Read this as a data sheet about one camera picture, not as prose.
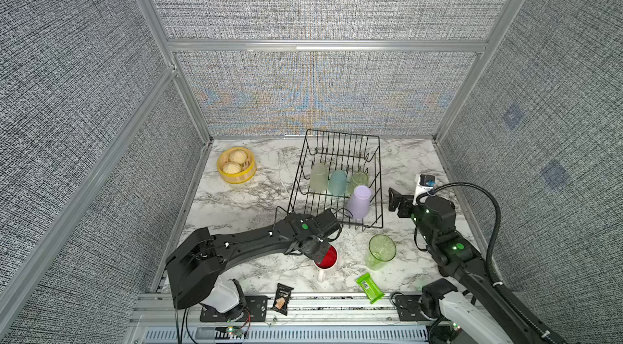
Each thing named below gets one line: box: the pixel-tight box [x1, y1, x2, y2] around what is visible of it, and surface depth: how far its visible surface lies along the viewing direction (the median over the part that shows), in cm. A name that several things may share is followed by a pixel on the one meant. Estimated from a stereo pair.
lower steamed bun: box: [223, 162, 242, 174], surface depth 103 cm
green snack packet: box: [355, 272, 386, 305], surface depth 78 cm
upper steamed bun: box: [229, 149, 248, 164], surface depth 108 cm
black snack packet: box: [271, 282, 295, 316], surface depth 76 cm
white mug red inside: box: [313, 244, 339, 284], surface depth 76 cm
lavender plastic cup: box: [347, 184, 372, 220], surface depth 85 cm
